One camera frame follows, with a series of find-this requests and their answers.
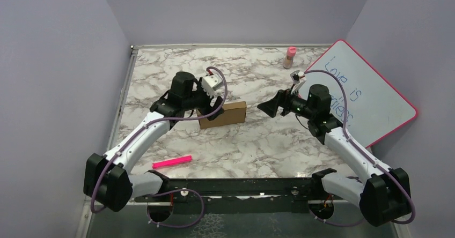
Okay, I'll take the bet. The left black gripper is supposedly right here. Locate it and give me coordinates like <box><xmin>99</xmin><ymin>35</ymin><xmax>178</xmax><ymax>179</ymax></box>
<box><xmin>182</xmin><ymin>77</ymin><xmax>224</xmax><ymax>120</ymax></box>

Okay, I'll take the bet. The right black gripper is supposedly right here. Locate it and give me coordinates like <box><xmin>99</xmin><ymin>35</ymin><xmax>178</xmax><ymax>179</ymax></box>
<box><xmin>258</xmin><ymin>84</ymin><xmax>316</xmax><ymax>120</ymax></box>

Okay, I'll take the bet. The brown cardboard box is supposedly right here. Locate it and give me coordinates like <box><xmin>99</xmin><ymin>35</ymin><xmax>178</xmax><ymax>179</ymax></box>
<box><xmin>199</xmin><ymin>101</ymin><xmax>247</xmax><ymax>129</ymax></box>

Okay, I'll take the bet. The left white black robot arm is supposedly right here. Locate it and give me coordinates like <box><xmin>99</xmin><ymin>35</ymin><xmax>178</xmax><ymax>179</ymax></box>
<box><xmin>83</xmin><ymin>66</ymin><xmax>228</xmax><ymax>214</ymax></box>

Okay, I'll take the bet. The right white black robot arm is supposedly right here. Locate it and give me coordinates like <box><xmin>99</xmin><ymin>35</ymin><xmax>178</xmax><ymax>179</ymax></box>
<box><xmin>257</xmin><ymin>84</ymin><xmax>416</xmax><ymax>227</ymax></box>

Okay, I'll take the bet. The pink-capped small bottle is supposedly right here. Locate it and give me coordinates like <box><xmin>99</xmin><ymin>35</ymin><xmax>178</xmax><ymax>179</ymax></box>
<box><xmin>283</xmin><ymin>46</ymin><xmax>297</xmax><ymax>69</ymax></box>

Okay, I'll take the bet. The pink rectangular stick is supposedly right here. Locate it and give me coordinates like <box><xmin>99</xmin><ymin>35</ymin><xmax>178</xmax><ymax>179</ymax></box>
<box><xmin>152</xmin><ymin>155</ymin><xmax>193</xmax><ymax>169</ymax></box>

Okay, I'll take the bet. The pink-framed whiteboard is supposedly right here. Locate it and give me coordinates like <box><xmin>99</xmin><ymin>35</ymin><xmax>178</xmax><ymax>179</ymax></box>
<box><xmin>299</xmin><ymin>40</ymin><xmax>418</xmax><ymax>147</ymax></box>

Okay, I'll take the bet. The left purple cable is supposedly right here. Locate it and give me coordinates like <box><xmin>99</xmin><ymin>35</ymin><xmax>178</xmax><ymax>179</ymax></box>
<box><xmin>90</xmin><ymin>66</ymin><xmax>229</xmax><ymax>229</ymax></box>

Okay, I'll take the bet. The aluminium front frame rail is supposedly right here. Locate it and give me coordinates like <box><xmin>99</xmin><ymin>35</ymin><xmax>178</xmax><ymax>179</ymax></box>
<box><xmin>75</xmin><ymin>177</ymin><xmax>413</xmax><ymax>238</ymax></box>

